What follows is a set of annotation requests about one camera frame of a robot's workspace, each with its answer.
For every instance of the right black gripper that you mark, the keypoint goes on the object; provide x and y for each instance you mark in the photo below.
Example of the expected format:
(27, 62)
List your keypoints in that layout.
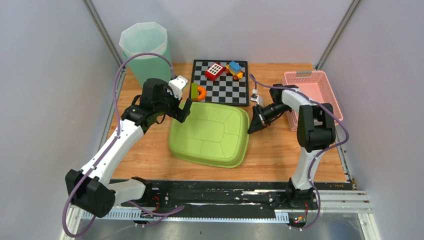
(256, 123)

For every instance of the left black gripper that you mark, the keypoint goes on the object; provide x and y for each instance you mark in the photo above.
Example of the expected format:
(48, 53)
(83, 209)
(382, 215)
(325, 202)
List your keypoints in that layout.
(177, 113)

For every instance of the large green plastic container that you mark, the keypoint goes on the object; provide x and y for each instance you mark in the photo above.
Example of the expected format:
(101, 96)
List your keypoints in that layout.
(213, 134)

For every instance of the pink perforated plastic basket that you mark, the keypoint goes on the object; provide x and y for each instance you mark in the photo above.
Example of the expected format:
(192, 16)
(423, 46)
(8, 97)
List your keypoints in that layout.
(315, 85)

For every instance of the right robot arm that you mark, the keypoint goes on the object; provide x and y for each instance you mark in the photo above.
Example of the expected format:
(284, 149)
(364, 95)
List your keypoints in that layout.
(315, 133)

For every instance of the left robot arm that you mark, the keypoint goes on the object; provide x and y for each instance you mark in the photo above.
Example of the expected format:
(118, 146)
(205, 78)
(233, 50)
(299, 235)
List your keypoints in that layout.
(90, 188)

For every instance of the orange arch toy block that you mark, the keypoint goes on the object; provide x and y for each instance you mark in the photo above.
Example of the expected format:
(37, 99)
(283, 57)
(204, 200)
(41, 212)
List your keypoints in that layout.
(202, 93)

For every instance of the green flat toy brick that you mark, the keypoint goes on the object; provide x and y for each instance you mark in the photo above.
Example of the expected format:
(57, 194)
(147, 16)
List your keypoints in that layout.
(194, 92)

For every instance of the black grey checkerboard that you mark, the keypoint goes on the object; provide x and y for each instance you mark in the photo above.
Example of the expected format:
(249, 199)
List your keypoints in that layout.
(224, 90)

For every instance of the red window toy brick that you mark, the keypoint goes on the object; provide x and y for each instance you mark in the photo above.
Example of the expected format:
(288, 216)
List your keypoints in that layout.
(214, 71)

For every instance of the blue yellow toy car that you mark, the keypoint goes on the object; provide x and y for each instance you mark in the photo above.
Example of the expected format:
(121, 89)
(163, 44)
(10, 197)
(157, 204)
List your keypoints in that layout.
(235, 70)

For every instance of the green bin with white liner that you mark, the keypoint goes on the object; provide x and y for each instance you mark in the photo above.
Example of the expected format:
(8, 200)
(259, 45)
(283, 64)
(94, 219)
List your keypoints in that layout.
(147, 37)

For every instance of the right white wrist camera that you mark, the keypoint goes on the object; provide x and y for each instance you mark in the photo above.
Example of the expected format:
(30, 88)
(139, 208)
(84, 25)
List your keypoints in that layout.
(256, 98)

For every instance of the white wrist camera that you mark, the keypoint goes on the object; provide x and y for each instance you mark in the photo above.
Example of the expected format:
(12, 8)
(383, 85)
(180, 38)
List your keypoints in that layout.
(256, 98)
(176, 87)

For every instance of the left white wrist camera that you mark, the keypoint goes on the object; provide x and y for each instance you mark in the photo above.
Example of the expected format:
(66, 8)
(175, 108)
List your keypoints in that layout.
(176, 87)

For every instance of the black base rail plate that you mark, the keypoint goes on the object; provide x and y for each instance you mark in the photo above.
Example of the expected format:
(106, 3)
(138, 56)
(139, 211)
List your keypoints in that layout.
(225, 199)

